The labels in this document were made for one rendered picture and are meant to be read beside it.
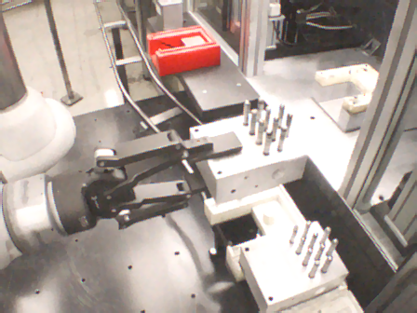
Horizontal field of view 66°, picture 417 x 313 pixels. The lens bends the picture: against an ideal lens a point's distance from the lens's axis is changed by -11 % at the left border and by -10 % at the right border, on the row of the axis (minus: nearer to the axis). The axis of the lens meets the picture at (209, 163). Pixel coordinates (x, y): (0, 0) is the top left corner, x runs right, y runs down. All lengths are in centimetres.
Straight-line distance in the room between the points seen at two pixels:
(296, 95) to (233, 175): 44
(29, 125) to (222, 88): 43
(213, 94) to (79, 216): 47
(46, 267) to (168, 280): 28
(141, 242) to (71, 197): 42
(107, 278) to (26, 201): 40
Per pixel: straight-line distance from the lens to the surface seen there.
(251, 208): 63
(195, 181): 47
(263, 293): 48
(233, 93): 80
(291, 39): 99
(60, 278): 82
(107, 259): 81
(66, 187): 42
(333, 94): 82
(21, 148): 80
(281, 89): 83
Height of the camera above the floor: 136
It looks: 46 degrees down
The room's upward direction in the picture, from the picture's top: straight up
